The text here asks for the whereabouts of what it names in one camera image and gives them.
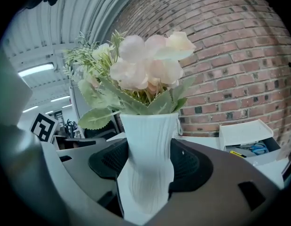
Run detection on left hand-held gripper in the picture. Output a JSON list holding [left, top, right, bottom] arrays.
[[0, 48, 74, 226]]

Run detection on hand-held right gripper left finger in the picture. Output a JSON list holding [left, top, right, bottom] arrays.
[[40, 137, 141, 226]]

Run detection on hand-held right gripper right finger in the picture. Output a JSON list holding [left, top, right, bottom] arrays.
[[145, 139, 286, 226]]

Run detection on pastel flowers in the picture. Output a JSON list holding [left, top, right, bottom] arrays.
[[63, 31, 197, 222]]

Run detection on white desk with drawers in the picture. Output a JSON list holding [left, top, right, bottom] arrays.
[[106, 132, 286, 190]]

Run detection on yellow utility knife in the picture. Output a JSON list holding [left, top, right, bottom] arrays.
[[229, 150, 247, 159]]

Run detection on ceiling light strip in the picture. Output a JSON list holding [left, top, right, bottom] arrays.
[[17, 64, 55, 78], [22, 105, 39, 113], [50, 95, 71, 103]]

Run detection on blue scissors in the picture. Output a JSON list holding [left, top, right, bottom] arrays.
[[250, 143, 268, 154]]

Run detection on white storage box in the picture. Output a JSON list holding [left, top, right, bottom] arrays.
[[218, 118, 282, 166]]

